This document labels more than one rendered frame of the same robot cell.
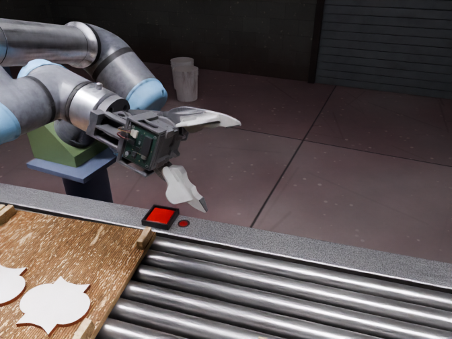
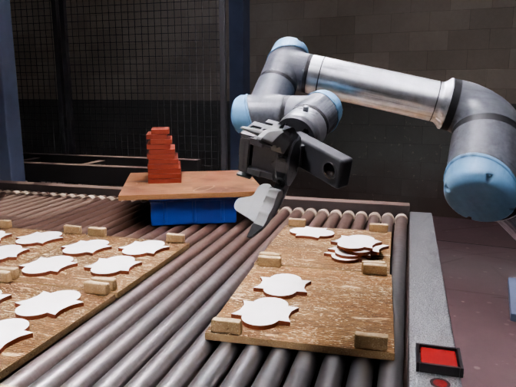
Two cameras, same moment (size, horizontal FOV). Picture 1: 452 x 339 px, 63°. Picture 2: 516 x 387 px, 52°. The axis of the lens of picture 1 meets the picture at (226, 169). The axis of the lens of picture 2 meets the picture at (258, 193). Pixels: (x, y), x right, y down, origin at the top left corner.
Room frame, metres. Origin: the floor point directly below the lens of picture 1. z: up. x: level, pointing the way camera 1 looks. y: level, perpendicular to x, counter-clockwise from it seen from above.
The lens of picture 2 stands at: (0.47, -0.67, 1.39)
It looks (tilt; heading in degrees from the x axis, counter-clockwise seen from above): 11 degrees down; 90
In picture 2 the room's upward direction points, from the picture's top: straight up
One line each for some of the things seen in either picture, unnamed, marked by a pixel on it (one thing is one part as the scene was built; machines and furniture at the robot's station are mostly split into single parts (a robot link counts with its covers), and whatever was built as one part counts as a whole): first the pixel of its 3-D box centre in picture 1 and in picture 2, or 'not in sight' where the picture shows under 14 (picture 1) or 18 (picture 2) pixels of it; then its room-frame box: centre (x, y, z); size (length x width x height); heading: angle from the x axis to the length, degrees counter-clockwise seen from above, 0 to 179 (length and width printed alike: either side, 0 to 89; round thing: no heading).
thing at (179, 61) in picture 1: (182, 74); not in sight; (4.81, 0.57, 0.19); 0.30 x 0.30 x 0.37
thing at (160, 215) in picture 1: (161, 217); (438, 360); (0.79, 0.17, 0.92); 0.06 x 0.06 x 0.01; 74
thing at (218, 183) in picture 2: not in sight; (191, 183); (0.21, 1.34, 1.03); 0.50 x 0.50 x 0.02; 9
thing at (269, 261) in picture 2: not in sight; (269, 261); (0.50, 0.63, 0.95); 0.06 x 0.02 x 0.03; 167
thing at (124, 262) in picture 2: not in sight; (100, 256); (0.04, 0.70, 0.94); 0.41 x 0.35 x 0.04; 74
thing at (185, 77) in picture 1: (186, 83); not in sight; (4.38, 0.48, 0.19); 0.30 x 0.30 x 0.37
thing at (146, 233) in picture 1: (144, 237); (371, 340); (0.67, 0.19, 0.95); 0.06 x 0.02 x 0.03; 167
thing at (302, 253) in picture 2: not in sight; (329, 248); (0.68, 0.82, 0.93); 0.41 x 0.35 x 0.02; 75
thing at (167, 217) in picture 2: not in sight; (192, 202); (0.23, 1.27, 0.97); 0.31 x 0.31 x 0.10; 9
